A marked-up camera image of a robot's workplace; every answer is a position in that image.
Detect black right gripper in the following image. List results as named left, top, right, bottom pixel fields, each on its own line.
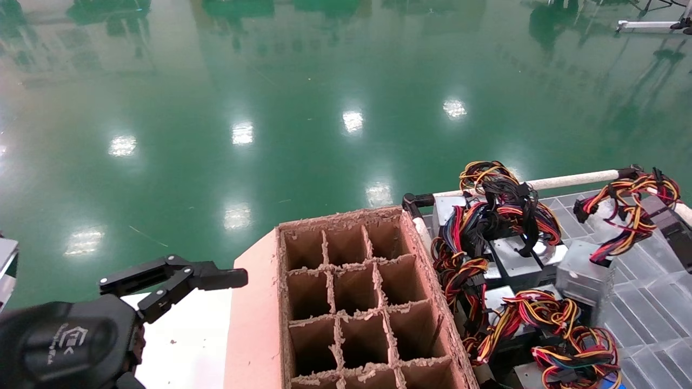
left=644, top=196, right=692, bottom=273

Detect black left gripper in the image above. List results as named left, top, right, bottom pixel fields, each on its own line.
left=0, top=296, right=147, bottom=389

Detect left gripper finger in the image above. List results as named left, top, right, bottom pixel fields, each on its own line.
left=99, top=255, right=249, bottom=324

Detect black pipe connector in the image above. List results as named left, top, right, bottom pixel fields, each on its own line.
left=616, top=164, right=645, bottom=184
left=402, top=193, right=436, bottom=219

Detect brown cardboard box with dividers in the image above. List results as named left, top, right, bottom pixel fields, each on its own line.
left=224, top=205, right=479, bottom=389

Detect clear plastic bag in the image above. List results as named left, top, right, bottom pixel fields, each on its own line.
left=587, top=197, right=623, bottom=233

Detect long white cart pipe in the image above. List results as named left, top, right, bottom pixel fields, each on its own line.
left=432, top=170, right=620, bottom=198

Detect silver power supply with fan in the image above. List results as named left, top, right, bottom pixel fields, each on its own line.
left=458, top=161, right=569, bottom=290

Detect grey metal panel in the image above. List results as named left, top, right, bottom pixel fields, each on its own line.
left=0, top=237, right=20, bottom=311

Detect short white cart pipe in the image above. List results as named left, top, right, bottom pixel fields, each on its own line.
left=412, top=215, right=433, bottom=254

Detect power supplies with cable bundle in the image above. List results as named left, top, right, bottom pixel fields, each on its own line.
left=541, top=189, right=692, bottom=389

